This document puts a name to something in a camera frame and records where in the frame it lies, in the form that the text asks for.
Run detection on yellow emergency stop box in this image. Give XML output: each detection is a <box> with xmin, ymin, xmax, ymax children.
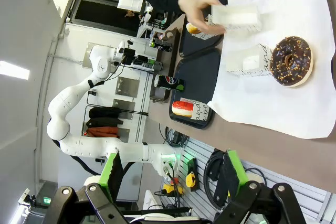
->
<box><xmin>162</xmin><ymin>178</ymin><xmax>184</xmax><ymax>196</ymax></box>

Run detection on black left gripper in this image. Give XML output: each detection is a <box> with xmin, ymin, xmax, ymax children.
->
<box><xmin>133</xmin><ymin>55</ymin><xmax>163</xmax><ymax>72</ymax></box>

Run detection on yellow tape measure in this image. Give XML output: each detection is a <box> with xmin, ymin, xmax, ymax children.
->
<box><xmin>185</xmin><ymin>171</ymin><xmax>201</xmax><ymax>193</ymax></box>

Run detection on brown plastic tray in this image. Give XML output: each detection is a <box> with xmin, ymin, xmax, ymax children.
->
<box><xmin>149</xmin><ymin>20</ymin><xmax>187</xmax><ymax>103</ymax></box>

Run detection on black plastic tray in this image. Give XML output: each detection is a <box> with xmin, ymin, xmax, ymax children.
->
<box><xmin>178</xmin><ymin>0</ymin><xmax>229</xmax><ymax>58</ymax></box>
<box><xmin>169</xmin><ymin>47</ymin><xmax>222</xmax><ymax>130</ymax></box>

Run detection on black hanging jacket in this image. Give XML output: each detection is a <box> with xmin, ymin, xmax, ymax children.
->
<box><xmin>86</xmin><ymin>106</ymin><xmax>124</xmax><ymax>130</ymax></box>

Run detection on person left hand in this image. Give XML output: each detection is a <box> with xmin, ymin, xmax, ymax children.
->
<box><xmin>178</xmin><ymin>0</ymin><xmax>227</xmax><ymax>36</ymax></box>

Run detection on yellow glazed donut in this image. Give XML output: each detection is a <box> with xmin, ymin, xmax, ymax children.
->
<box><xmin>185</xmin><ymin>23</ymin><xmax>202</xmax><ymax>35</ymax></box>

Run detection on large white paper sheet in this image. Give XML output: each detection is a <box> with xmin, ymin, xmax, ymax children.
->
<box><xmin>207</xmin><ymin>0</ymin><xmax>336</xmax><ymax>140</ymax></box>

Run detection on white printed paper donut box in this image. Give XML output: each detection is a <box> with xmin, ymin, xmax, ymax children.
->
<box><xmin>225</xmin><ymin>43</ymin><xmax>275</xmax><ymax>78</ymax></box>
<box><xmin>195</xmin><ymin>14</ymin><xmax>224</xmax><ymax>42</ymax></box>
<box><xmin>180</xmin><ymin>97</ymin><xmax>213</xmax><ymax>127</ymax></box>
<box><xmin>211</xmin><ymin>3</ymin><xmax>263</xmax><ymax>35</ymax></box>

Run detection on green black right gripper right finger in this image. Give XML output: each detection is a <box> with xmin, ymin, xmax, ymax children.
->
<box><xmin>212</xmin><ymin>149</ymin><xmax>308</xmax><ymax>224</ymax></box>

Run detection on black coiled cable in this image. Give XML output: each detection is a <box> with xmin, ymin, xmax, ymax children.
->
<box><xmin>203</xmin><ymin>149</ymin><xmax>267</xmax><ymax>204</ymax></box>

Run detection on chocolate donut orange sprinkles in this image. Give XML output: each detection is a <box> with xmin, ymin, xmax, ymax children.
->
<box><xmin>269</xmin><ymin>36</ymin><xmax>314</xmax><ymax>89</ymax></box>

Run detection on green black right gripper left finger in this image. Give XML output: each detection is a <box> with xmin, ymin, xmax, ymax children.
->
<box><xmin>44</xmin><ymin>152</ymin><xmax>127</xmax><ymax>224</ymax></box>

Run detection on red glazed donut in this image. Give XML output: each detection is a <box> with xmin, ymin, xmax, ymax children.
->
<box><xmin>171</xmin><ymin>100</ymin><xmax>195</xmax><ymax>119</ymax></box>

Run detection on orange hanging jacket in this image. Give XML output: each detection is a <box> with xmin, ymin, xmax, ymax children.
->
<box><xmin>86</xmin><ymin>126</ymin><xmax>121</xmax><ymax>138</ymax></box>

